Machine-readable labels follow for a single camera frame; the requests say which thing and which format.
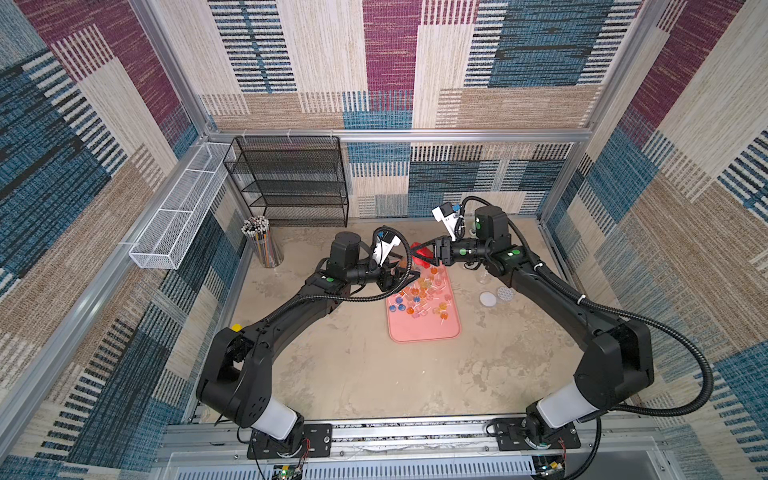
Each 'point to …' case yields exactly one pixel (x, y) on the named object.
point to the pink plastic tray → (402, 328)
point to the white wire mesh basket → (171, 231)
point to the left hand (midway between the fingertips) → (412, 267)
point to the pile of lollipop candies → (426, 294)
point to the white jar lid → (487, 299)
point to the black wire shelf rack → (293, 180)
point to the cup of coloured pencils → (270, 252)
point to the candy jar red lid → (423, 251)
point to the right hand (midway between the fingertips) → (420, 253)
